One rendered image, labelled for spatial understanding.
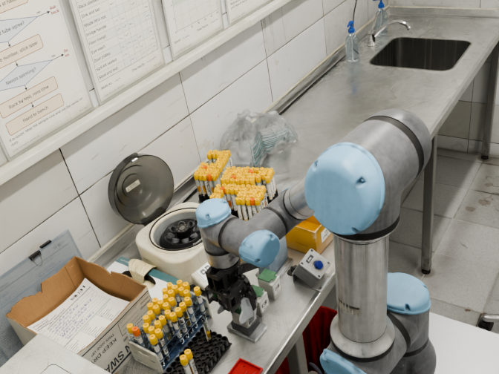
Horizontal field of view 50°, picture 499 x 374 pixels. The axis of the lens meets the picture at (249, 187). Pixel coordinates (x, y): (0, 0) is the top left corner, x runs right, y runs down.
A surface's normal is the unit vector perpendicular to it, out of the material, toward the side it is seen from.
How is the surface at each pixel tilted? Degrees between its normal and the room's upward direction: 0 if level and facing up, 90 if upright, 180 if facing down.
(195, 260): 90
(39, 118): 94
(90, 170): 90
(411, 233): 0
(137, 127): 90
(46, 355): 0
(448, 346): 1
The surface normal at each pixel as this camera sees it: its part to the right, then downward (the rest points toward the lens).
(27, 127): 0.84, 0.25
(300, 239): -0.59, 0.53
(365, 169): 0.26, -0.47
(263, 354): -0.15, -0.82
